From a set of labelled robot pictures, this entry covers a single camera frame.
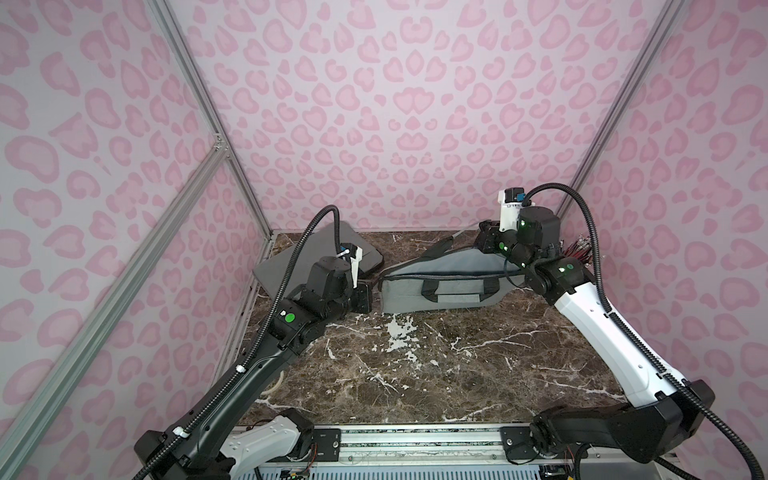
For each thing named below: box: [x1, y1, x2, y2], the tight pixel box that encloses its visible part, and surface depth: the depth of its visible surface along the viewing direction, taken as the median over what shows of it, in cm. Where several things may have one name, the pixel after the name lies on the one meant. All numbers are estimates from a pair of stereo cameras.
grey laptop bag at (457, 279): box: [378, 249, 525, 313], surface depth 75 cm
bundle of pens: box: [559, 236, 593, 266], surface depth 95 cm
